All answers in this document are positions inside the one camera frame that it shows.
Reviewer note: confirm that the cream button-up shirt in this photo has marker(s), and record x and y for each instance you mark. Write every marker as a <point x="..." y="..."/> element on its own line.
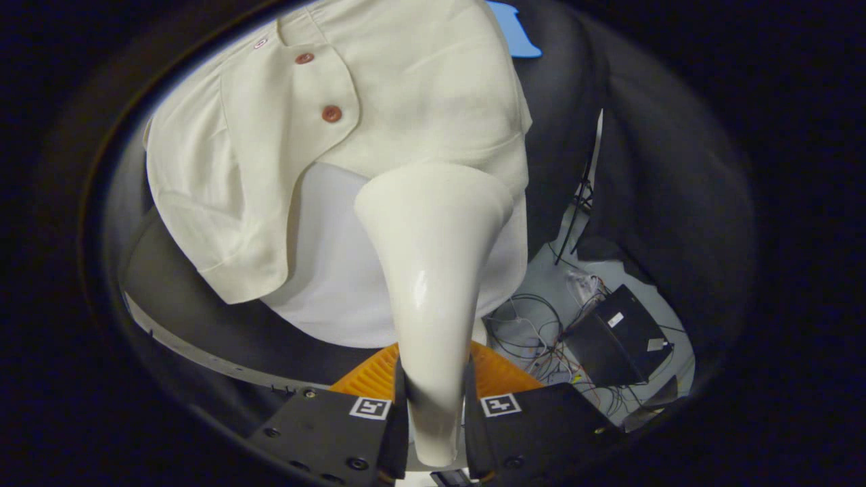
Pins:
<point x="406" y="88"/>

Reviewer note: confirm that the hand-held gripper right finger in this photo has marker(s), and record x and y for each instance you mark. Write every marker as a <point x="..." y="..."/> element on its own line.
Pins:
<point x="541" y="433"/>

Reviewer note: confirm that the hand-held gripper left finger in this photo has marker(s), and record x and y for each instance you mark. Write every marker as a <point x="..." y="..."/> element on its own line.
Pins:
<point x="338" y="433"/>

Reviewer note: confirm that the white garment steamer head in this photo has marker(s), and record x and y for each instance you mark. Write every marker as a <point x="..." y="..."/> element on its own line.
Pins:
<point x="433" y="270"/>

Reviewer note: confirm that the white stand pole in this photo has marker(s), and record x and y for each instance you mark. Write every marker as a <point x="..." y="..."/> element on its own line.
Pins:
<point x="598" y="142"/>

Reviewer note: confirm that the grey drawer cabinet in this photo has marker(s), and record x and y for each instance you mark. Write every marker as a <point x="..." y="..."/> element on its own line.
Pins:
<point x="223" y="331"/>

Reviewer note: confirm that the black backdrop cloth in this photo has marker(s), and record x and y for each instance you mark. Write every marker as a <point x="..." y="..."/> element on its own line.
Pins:
<point x="663" y="169"/>

